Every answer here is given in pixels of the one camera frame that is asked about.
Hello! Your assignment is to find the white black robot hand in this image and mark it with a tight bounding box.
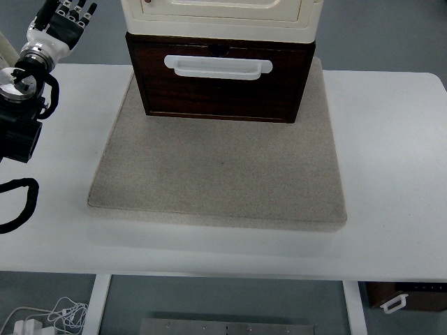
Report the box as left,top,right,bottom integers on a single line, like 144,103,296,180
26,0,98,59

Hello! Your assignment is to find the white drawer handle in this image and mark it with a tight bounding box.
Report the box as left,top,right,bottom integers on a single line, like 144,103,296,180
163,54,274,81

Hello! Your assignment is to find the dark wood cabinet base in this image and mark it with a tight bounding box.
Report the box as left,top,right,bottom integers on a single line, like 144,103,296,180
124,31,317,124

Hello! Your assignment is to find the cream plastic cabinet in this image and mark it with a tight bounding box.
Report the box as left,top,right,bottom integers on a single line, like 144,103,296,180
120,0,322,45

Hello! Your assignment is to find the beige fabric mat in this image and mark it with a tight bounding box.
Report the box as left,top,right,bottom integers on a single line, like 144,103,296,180
86,57,349,235

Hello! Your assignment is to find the white table leg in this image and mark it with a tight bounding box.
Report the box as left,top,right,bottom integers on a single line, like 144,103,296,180
83,274,113,335
342,281,369,335

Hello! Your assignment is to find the white power adapter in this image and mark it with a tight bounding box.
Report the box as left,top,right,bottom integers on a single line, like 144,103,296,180
13,318,45,335

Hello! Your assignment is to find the brown wooden box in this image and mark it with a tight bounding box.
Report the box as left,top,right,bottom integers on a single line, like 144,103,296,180
365,281,447,313

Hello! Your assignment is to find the cream ribbed hose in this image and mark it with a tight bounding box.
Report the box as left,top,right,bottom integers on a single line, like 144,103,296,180
0,33,20,66

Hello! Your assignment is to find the white cable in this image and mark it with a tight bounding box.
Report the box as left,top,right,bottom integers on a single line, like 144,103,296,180
0,296,90,335

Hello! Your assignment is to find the white box handle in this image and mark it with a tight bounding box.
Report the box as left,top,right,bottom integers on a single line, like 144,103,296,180
379,292,410,315

